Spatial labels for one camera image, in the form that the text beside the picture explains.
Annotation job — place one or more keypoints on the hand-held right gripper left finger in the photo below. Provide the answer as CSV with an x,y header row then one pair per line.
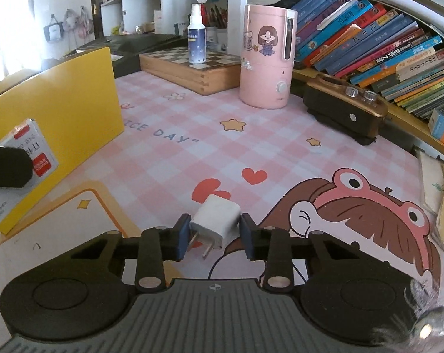
x,y
182,239

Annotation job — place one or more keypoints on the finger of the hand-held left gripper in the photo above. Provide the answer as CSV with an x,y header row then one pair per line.
x,y
8,167

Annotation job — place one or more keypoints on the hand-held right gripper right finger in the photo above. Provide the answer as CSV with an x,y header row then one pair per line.
x,y
248,241

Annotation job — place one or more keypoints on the grey staples box red label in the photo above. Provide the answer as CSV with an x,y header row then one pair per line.
x,y
34,143

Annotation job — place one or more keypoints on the white power adapter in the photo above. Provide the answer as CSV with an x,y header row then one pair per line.
x,y
216,218

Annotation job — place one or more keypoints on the yellow cardboard box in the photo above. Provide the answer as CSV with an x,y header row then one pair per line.
x,y
78,99

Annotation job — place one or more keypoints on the pink checkered cloth desktop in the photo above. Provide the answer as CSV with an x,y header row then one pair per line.
x,y
207,125

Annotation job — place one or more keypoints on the white tote bag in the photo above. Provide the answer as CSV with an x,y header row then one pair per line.
x,y
53,31

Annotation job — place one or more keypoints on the wooden chess box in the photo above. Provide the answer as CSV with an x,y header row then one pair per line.
x,y
192,71

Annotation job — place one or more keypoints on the black electronic keyboard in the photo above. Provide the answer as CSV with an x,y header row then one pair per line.
x,y
133,46

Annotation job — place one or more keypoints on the pink cylindrical cup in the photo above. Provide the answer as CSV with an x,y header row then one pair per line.
x,y
268,66

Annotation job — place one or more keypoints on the stack of loose papers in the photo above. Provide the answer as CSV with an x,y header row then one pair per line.
x,y
440,198

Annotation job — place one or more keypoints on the white spray bottle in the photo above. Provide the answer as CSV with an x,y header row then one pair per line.
x,y
197,40

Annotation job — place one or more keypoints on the white cubby shelf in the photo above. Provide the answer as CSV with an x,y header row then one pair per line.
x,y
141,11

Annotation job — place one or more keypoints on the group of pen cups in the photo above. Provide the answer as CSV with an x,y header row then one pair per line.
x,y
214,31

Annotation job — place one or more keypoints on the orange white carton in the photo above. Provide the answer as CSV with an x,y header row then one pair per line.
x,y
442,125

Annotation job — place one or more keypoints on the row of blue books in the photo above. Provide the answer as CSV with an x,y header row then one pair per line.
x,y
369,44

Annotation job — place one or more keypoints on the white bookshelf post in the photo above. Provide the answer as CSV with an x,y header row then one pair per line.
x,y
236,11

